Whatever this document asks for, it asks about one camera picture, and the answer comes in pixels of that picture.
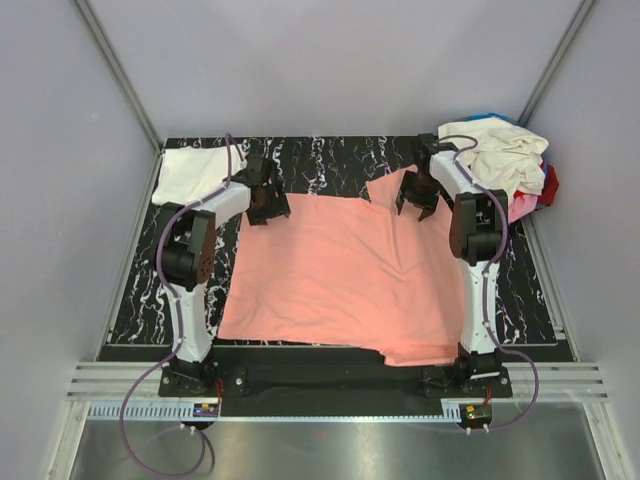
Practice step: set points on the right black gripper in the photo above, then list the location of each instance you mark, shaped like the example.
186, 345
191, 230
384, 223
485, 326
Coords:
422, 202

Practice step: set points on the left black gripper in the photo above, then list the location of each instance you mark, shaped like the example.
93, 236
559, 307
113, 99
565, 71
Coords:
278, 207

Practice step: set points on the salmon pink t shirt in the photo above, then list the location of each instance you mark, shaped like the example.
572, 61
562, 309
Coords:
350, 272

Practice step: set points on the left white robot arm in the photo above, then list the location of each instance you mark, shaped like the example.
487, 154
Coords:
184, 263

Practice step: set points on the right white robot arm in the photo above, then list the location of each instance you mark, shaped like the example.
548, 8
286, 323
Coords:
477, 237

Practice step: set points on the folded white t shirt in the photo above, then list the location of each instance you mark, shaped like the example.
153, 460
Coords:
189, 174

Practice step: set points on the crumpled cream t shirt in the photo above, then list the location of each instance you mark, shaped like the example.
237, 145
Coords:
507, 156

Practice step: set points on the pink garment in pile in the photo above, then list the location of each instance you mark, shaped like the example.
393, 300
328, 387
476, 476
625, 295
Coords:
521, 206

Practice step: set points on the blue garment in pile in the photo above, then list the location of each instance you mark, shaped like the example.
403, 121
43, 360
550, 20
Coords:
491, 115

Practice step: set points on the red garment in pile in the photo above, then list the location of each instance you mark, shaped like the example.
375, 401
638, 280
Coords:
550, 189

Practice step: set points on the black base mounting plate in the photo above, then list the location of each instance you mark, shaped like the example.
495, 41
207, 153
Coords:
324, 382

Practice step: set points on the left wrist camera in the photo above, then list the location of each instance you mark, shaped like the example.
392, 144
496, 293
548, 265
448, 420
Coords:
258, 172

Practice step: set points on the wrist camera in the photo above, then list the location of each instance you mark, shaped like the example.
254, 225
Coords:
426, 145
258, 172

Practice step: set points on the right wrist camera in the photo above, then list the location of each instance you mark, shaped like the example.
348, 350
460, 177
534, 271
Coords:
426, 145

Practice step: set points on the right aluminium rail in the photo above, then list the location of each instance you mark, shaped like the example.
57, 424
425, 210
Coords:
576, 381

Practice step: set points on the left aluminium frame post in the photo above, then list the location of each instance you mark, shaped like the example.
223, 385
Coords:
107, 51

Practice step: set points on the aluminium frame post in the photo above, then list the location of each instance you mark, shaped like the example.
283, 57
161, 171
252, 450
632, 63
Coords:
107, 51
580, 17

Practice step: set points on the slotted grey cable duct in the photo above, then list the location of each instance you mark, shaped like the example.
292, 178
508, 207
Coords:
195, 412

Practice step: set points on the right aluminium frame post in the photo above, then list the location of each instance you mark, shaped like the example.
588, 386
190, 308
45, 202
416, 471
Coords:
580, 17

